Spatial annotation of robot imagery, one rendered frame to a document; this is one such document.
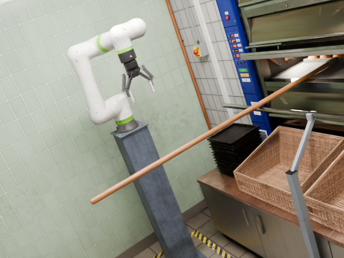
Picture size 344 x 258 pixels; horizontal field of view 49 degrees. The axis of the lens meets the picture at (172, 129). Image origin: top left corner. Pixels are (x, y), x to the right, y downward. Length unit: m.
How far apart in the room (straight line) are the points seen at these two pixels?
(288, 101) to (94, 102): 1.27
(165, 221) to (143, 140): 0.63
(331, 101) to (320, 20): 0.49
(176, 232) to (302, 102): 1.29
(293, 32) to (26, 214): 2.25
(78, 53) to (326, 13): 1.41
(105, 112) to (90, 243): 1.27
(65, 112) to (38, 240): 1.01
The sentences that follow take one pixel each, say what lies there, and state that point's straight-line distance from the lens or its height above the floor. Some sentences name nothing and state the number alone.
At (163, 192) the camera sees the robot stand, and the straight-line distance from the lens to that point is 2.74.
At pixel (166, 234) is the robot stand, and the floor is 0.38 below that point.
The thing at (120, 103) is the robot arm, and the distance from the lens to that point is 2.53.
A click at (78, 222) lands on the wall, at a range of 3.21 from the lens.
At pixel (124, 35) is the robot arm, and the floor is 1.82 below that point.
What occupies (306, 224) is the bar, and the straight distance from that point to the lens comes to 2.10.
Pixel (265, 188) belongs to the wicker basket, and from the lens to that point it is 2.38.
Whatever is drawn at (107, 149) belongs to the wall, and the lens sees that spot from 3.12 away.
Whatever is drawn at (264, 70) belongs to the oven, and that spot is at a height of 1.25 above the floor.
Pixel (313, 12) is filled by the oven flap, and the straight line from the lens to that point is 2.29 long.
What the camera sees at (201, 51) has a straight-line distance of 3.06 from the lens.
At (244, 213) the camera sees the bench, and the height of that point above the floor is 0.47.
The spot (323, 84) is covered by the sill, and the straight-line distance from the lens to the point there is 2.38.
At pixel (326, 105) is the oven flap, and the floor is 1.03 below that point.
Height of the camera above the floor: 1.90
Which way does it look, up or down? 18 degrees down
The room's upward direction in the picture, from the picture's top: 20 degrees counter-clockwise
